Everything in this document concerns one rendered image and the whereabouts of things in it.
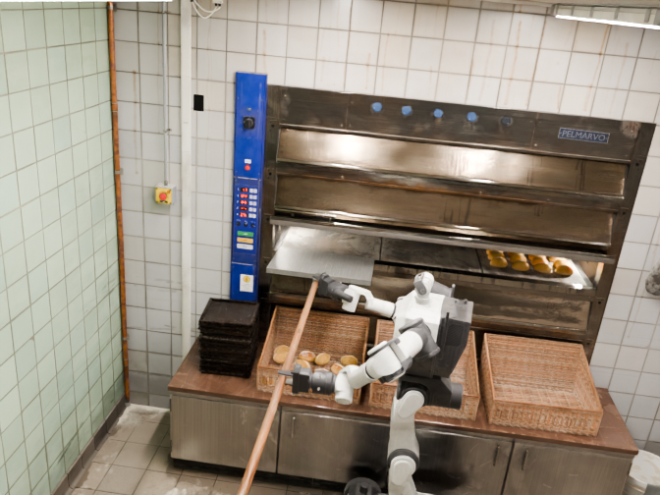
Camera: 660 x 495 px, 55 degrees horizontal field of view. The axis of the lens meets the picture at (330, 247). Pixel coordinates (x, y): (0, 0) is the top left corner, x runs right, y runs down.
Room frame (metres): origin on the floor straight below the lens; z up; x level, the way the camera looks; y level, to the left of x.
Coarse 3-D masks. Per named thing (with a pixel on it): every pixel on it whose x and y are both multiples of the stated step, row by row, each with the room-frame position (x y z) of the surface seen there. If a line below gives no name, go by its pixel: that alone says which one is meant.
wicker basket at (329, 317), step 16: (272, 320) 3.14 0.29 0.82; (288, 320) 3.23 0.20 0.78; (320, 320) 3.22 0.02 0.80; (352, 320) 3.22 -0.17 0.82; (368, 320) 3.19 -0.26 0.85; (272, 336) 3.15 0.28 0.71; (304, 336) 3.21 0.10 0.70; (320, 336) 3.20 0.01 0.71; (352, 336) 3.19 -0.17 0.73; (272, 352) 3.18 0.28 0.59; (320, 352) 3.18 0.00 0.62; (336, 352) 3.17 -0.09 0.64; (352, 352) 3.17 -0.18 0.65; (272, 368) 2.79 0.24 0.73; (256, 384) 2.80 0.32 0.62
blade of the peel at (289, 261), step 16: (288, 256) 3.22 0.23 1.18; (304, 256) 3.24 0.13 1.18; (320, 256) 3.26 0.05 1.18; (336, 256) 3.28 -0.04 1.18; (352, 256) 3.30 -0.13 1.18; (272, 272) 3.00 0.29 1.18; (288, 272) 2.99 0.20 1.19; (304, 272) 2.98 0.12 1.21; (320, 272) 3.05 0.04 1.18; (336, 272) 3.07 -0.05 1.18; (352, 272) 3.09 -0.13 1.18; (368, 272) 3.11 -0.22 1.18
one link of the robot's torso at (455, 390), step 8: (408, 376) 2.29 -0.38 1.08; (416, 376) 2.29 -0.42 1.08; (424, 376) 2.30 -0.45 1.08; (440, 376) 2.31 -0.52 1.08; (400, 384) 2.33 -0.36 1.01; (424, 384) 2.29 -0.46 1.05; (432, 384) 2.28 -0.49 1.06; (440, 384) 2.28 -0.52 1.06; (448, 384) 2.31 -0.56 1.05; (456, 384) 2.34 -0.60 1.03; (400, 392) 2.31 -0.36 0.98; (432, 392) 2.28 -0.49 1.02; (440, 392) 2.28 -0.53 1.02; (448, 392) 2.28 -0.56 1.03; (456, 392) 2.30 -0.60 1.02; (432, 400) 2.29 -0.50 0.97; (440, 400) 2.28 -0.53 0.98; (448, 400) 2.28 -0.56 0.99; (456, 400) 2.28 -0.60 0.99; (448, 408) 2.30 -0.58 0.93; (456, 408) 2.29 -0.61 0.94
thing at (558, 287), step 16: (272, 256) 3.29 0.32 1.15; (400, 272) 3.23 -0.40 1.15; (416, 272) 3.22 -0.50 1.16; (432, 272) 3.22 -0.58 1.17; (448, 272) 3.21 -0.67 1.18; (464, 272) 3.23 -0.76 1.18; (528, 288) 3.18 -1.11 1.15; (544, 288) 3.17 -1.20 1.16; (560, 288) 3.16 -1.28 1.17; (576, 288) 3.16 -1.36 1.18; (592, 288) 3.18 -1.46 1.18
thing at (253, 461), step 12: (312, 288) 2.80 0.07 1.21; (312, 300) 2.69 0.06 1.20; (300, 324) 2.43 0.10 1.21; (300, 336) 2.34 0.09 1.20; (288, 360) 2.13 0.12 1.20; (276, 384) 1.98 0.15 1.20; (276, 396) 1.90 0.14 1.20; (276, 408) 1.84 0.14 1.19; (264, 420) 1.76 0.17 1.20; (264, 432) 1.69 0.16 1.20; (252, 456) 1.58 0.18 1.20; (252, 468) 1.52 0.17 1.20; (240, 492) 1.42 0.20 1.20
